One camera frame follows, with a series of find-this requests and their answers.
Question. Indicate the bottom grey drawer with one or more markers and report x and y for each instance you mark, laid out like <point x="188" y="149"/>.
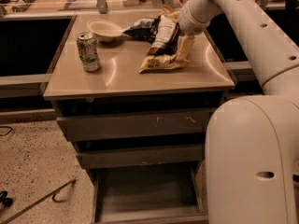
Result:
<point x="153" y="194"/>

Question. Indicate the blue chip bag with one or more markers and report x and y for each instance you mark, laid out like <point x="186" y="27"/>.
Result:
<point x="145" y="29"/>

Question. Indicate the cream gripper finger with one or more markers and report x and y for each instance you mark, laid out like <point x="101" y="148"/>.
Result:
<point x="185" y="43"/>
<point x="170" y="12"/>

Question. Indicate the top grey drawer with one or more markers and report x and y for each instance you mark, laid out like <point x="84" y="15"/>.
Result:
<point x="135" y="124"/>

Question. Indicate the grey drawer cabinet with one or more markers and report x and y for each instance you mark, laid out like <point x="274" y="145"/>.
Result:
<point x="118" y="87"/>

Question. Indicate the black caster at left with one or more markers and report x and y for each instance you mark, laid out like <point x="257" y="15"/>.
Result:
<point x="4" y="200"/>

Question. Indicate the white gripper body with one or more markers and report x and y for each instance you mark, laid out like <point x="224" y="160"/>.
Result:
<point x="189" y="23"/>

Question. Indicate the white paper bowl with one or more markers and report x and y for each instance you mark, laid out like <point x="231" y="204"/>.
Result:
<point x="105" y="31"/>

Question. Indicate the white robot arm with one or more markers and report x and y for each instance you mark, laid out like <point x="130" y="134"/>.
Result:
<point x="252" y="142"/>

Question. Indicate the metal rod on floor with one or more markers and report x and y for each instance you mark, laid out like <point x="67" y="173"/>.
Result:
<point x="41" y="200"/>

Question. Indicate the green soda can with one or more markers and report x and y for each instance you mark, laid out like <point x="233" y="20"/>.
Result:
<point x="87" y="51"/>

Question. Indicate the brown chip bag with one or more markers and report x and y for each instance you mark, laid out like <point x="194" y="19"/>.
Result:
<point x="162" y="53"/>

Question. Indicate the grey drawer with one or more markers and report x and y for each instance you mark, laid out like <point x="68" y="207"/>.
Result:
<point x="135" y="124"/>
<point x="153" y="194"/>
<point x="126" y="157"/>

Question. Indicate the middle grey drawer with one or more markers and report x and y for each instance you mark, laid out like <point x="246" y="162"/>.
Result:
<point x="126" y="157"/>

